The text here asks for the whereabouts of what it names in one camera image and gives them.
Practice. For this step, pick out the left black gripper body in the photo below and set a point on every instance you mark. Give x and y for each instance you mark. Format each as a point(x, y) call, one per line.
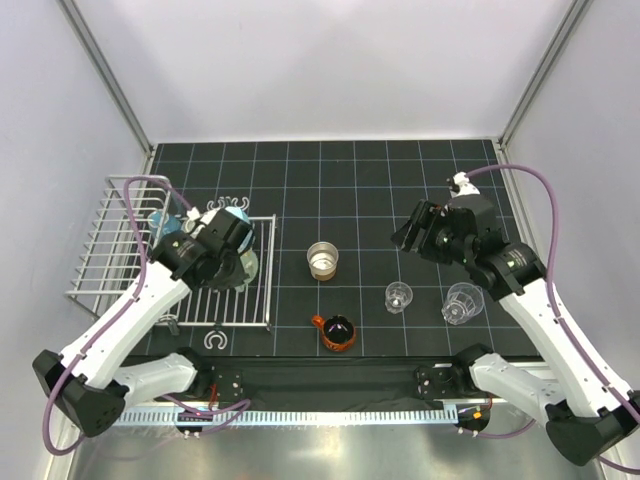
point(230, 273)

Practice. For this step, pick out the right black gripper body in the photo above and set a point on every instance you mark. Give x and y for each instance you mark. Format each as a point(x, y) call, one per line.
point(443, 245)

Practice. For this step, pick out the light blue tall mug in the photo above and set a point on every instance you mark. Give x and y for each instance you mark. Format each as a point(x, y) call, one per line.
point(242, 236)

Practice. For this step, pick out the mint green cup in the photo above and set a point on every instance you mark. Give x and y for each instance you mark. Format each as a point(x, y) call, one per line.
point(250, 264)

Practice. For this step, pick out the blue ceramic mug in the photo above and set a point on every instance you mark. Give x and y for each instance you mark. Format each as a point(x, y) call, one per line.
point(162, 223)

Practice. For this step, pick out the orange black ceramic cup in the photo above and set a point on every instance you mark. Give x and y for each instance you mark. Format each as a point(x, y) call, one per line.
point(337, 333)

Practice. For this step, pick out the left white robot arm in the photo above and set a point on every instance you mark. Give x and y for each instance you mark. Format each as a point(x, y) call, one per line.
point(88, 382)

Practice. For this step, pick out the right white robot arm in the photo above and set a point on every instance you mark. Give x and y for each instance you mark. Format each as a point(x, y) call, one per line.
point(589, 409)

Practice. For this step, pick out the small clear glass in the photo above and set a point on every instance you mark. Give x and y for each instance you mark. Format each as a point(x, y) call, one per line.
point(398, 295)

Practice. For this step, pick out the large clear plastic cup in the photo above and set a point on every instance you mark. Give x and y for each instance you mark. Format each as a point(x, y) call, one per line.
point(463, 302)

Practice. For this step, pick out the black grid mat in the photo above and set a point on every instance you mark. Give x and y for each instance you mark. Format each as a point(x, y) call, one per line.
point(354, 195)

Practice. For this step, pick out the steel tumbler cup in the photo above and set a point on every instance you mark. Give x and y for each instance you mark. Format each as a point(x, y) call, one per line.
point(322, 258)

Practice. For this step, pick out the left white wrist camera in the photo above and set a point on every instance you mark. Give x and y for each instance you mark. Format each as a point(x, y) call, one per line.
point(196, 221)

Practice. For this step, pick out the metal wire dish rack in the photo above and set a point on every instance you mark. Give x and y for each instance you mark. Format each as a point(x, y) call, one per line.
point(119, 242)

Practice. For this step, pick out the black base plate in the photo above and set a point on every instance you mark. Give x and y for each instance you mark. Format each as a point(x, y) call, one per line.
point(335, 383)

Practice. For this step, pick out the slotted cable duct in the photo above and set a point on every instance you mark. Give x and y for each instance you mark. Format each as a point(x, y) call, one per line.
point(174, 416)

